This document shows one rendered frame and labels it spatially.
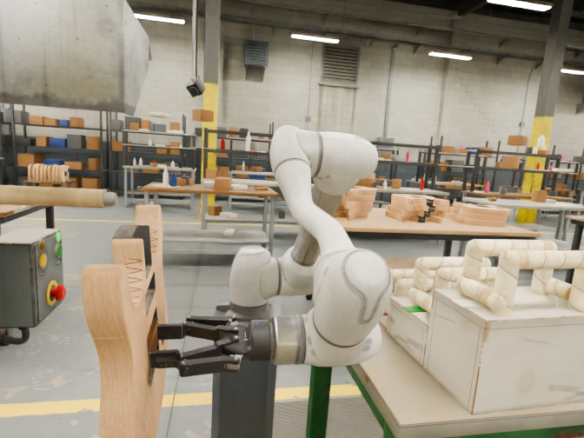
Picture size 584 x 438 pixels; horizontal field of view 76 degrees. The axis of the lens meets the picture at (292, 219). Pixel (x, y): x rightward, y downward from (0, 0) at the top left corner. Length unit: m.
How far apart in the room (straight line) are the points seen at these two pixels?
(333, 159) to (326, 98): 11.20
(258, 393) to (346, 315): 1.07
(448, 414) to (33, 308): 0.88
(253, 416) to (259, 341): 0.99
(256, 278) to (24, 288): 0.76
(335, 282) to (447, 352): 0.31
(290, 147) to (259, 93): 10.86
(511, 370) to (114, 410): 0.63
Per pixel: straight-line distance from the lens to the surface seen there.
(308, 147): 1.05
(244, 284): 1.46
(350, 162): 1.09
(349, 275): 0.56
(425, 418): 0.74
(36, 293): 1.04
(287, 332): 0.70
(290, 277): 1.47
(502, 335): 0.74
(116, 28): 0.58
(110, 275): 0.50
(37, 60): 0.60
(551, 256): 0.77
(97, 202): 0.72
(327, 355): 0.71
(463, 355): 0.76
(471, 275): 0.78
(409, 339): 0.91
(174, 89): 11.89
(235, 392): 1.62
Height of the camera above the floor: 1.34
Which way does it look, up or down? 10 degrees down
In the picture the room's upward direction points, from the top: 4 degrees clockwise
